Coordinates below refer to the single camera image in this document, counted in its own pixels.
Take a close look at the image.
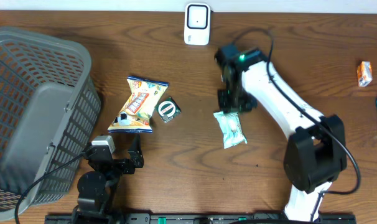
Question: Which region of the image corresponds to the teal tissue packet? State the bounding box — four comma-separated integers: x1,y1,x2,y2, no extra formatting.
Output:
213,111,248,149

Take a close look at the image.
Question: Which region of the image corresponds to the small orange box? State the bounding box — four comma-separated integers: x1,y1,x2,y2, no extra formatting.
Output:
356,61,373,87

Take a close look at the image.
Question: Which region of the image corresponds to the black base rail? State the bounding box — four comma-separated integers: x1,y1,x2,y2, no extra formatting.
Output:
45,212,357,224

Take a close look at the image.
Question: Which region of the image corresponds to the small green box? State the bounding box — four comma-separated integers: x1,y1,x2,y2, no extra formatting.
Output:
156,97,182,123

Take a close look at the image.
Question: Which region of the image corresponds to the white barcode scanner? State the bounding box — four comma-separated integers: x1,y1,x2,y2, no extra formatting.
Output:
184,2,211,45

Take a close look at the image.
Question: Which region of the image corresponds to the grey plastic basket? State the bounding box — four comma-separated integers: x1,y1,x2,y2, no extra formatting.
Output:
0,27,101,221

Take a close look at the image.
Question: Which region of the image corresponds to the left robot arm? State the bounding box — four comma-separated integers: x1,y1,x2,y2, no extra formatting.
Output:
72,134,144,223

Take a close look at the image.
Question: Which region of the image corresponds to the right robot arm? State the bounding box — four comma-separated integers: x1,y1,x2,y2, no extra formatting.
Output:
215,44,361,223

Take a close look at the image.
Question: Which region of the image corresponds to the yellow snack bag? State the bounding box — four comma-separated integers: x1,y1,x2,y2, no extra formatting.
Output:
108,76,169,134

